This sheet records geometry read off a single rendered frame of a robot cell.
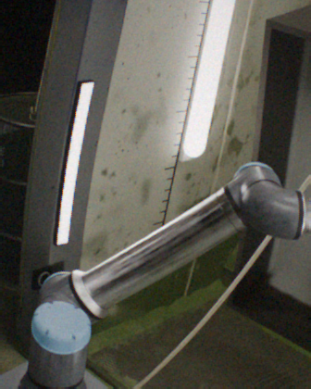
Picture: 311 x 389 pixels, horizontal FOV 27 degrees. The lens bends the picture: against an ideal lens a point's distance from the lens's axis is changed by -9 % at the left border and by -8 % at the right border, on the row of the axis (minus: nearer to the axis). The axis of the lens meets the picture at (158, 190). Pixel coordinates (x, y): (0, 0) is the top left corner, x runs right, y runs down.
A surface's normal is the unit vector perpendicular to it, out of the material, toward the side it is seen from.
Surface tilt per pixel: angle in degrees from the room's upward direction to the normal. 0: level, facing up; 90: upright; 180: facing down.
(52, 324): 5
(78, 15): 90
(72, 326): 5
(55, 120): 90
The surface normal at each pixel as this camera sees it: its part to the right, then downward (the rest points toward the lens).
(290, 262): -0.66, 0.36
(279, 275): 0.06, -0.85
